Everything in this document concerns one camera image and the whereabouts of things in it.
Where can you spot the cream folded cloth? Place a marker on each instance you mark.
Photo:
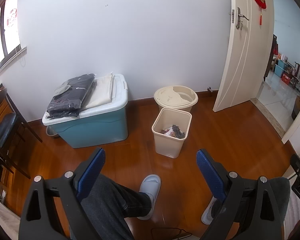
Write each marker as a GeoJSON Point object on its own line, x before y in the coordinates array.
{"type": "Point", "coordinates": [100, 93]}

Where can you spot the black folded clothes bag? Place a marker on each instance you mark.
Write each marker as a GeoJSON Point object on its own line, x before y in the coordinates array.
{"type": "Point", "coordinates": [68, 98]}

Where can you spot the teal storage box white lid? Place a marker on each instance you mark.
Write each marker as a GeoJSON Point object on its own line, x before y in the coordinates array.
{"type": "Point", "coordinates": [96, 126]}

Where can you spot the window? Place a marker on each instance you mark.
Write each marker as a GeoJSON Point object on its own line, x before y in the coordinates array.
{"type": "Point", "coordinates": [10, 44]}

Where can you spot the left leg dark trousers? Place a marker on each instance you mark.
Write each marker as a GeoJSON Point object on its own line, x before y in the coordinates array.
{"type": "Point", "coordinates": [109, 204]}

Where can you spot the metal door handle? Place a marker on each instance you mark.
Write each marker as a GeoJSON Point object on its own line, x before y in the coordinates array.
{"type": "Point", "coordinates": [239, 17]}

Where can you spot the beige round lidded tub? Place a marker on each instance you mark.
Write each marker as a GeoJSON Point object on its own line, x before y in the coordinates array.
{"type": "Point", "coordinates": [176, 97]}

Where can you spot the white door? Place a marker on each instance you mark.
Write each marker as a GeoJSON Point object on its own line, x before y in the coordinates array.
{"type": "Point", "coordinates": [247, 56]}

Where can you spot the white slipper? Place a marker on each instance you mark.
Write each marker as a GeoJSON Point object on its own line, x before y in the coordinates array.
{"type": "Point", "coordinates": [151, 186]}
{"type": "Point", "coordinates": [211, 211]}

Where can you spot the beige square trash bin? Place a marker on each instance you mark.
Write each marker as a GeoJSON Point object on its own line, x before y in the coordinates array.
{"type": "Point", "coordinates": [166, 145]}

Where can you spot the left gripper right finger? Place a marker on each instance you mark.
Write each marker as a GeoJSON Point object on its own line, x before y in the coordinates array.
{"type": "Point", "coordinates": [214, 174]}

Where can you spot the red white snack wrapper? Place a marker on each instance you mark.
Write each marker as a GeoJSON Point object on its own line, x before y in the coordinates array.
{"type": "Point", "coordinates": [168, 132]}

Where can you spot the dark wooden chair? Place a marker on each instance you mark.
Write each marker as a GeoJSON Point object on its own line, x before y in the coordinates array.
{"type": "Point", "coordinates": [9, 126]}

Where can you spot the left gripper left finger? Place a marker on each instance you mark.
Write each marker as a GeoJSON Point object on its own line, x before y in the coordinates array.
{"type": "Point", "coordinates": [39, 218]}

